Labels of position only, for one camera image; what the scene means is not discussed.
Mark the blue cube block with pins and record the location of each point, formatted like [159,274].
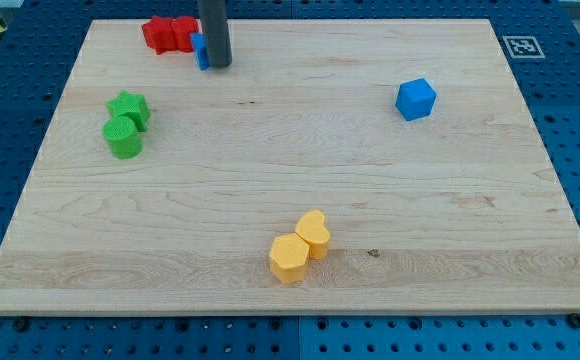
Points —
[415,99]

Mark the blue triangle block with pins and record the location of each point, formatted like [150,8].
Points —
[200,50]

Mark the yellow heart block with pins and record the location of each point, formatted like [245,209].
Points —
[312,229]

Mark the yellow hexagon block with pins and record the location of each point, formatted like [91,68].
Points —
[288,258]

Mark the light wooden board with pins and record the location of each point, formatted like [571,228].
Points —
[456,213]

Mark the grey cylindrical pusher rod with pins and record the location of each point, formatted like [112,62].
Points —
[213,16]

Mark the green cylinder block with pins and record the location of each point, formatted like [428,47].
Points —
[122,137]

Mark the green star block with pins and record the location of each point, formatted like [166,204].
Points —
[133,106]

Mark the red cylinder block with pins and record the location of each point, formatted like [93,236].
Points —
[183,27]

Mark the red star block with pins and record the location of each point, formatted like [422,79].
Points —
[158,34]

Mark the white fiducial marker tag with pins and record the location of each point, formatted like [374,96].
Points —
[523,47]

